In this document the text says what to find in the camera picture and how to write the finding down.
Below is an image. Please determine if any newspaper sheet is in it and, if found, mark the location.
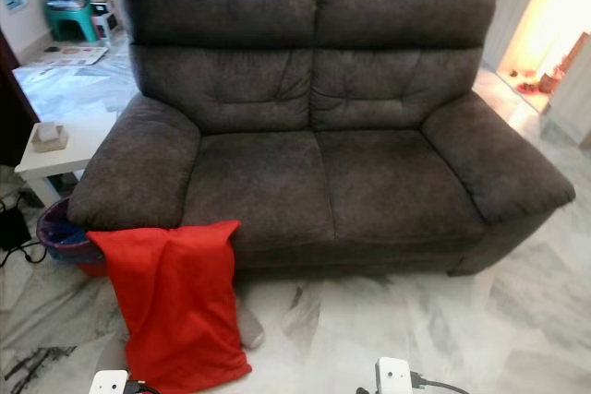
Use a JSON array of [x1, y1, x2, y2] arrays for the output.
[[40, 44, 109, 66]]

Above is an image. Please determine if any red pillow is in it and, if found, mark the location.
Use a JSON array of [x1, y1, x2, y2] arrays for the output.
[[86, 220, 253, 394]]

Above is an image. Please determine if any beige tissue box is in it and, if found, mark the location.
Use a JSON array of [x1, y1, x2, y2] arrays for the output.
[[30, 122, 68, 153]]

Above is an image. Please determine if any green plastic stool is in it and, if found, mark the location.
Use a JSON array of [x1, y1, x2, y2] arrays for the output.
[[44, 0, 100, 43]]

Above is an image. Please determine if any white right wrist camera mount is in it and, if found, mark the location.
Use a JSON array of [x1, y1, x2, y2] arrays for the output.
[[375, 357, 414, 394]]

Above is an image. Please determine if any purple waste basket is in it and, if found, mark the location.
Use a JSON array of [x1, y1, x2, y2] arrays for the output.
[[36, 197, 109, 277]]

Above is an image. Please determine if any white box with print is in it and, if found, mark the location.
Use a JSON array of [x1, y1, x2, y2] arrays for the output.
[[90, 0, 121, 42]]

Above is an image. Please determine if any black power adapter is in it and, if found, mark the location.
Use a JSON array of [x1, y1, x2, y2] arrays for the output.
[[0, 205, 32, 252]]

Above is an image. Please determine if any dark brown wooden door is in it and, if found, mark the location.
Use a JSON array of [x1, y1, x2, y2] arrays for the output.
[[0, 34, 41, 169]]

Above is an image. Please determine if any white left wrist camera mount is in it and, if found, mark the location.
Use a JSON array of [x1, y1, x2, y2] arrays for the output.
[[90, 370, 129, 394]]

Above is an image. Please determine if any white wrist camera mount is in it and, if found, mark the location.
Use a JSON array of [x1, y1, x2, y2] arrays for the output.
[[375, 357, 414, 394], [90, 370, 129, 394]]

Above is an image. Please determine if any white side table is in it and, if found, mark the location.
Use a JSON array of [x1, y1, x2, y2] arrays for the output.
[[14, 117, 114, 208]]

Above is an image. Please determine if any dark grey fabric loveseat sofa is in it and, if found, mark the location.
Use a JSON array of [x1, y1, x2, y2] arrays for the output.
[[66, 0, 577, 277]]

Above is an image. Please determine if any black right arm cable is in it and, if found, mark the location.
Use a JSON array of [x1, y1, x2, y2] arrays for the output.
[[411, 373, 472, 394]]

